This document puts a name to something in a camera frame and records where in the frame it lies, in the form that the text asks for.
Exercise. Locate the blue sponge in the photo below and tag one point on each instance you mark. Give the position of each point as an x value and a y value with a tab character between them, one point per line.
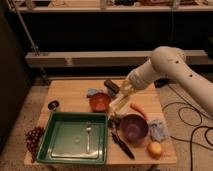
92	91

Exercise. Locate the black handled utensil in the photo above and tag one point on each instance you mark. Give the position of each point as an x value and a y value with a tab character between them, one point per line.
120	143

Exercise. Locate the blue cloth right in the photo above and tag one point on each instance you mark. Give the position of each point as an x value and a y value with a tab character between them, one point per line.
158	130

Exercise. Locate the green plastic tray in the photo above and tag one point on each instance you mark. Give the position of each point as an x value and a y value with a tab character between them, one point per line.
65	139

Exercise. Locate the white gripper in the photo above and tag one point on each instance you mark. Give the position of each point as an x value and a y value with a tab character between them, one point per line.
126	89

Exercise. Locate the orange bowl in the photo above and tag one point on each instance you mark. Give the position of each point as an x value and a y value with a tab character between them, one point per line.
99	102

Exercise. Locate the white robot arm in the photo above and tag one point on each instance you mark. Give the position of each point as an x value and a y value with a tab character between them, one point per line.
169	62

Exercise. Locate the bunch of red grapes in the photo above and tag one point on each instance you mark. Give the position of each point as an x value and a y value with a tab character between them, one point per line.
32	139

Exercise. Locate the small dark metal cup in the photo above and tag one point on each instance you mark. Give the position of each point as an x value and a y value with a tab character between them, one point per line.
54	106

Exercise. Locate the white metal shelf rack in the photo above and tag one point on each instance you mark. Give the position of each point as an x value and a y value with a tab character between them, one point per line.
94	33

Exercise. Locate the wooden table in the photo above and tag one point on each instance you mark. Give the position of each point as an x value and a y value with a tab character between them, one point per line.
71	95

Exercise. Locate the black rectangular block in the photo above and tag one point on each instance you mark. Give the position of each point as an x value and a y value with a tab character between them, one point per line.
112	86

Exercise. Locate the yellow lemon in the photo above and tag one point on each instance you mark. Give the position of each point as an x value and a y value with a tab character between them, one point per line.
155	149

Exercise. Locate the silver fork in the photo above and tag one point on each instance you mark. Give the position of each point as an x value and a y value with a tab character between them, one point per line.
88	130

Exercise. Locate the yellow banana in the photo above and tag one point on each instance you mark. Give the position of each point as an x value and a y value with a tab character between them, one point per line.
114	104

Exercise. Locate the orange carrot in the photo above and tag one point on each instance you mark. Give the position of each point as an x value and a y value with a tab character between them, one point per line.
138	109

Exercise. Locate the purple bowl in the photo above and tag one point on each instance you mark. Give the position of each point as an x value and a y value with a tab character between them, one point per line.
134	127

